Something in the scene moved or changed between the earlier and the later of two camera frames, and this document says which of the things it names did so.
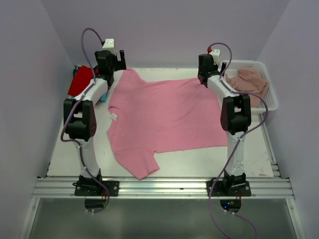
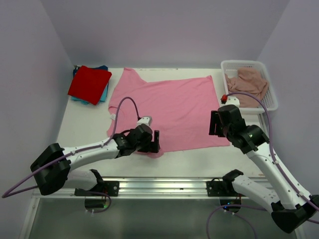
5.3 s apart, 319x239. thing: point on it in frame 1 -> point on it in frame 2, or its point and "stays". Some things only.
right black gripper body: x=215 y=66 -> x=224 y=129
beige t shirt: x=247 y=80 stays
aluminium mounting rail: x=64 y=188 stays
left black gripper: x=119 y=65 -> x=151 y=146
